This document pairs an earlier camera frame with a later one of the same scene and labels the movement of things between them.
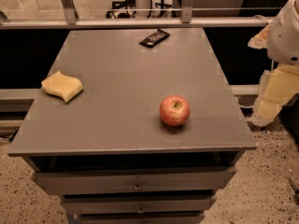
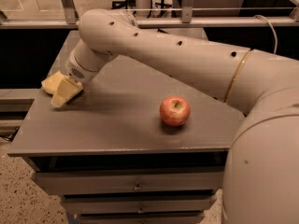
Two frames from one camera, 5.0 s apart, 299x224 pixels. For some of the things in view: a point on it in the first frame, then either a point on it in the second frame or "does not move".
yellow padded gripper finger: [279, 85] to [67, 89]
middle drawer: [181, 204] does not move
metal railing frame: [67, 17] does not move
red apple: [174, 110] does not move
